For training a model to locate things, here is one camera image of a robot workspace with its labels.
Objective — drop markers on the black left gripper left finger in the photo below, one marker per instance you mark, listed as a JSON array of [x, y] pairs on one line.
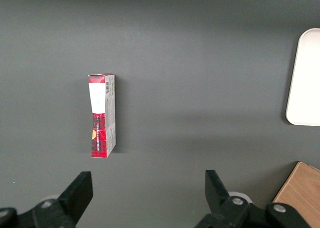
[[70, 203]]

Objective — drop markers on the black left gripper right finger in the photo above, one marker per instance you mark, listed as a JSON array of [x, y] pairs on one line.
[[220, 203]]

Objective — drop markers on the wooden drawer cabinet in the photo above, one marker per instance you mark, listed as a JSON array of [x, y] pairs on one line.
[[300, 188]]

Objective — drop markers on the red plaid cardboard box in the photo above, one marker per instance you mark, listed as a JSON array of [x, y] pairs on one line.
[[100, 127]]

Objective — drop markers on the cream rectangular tray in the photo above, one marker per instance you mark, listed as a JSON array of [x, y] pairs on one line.
[[306, 82]]

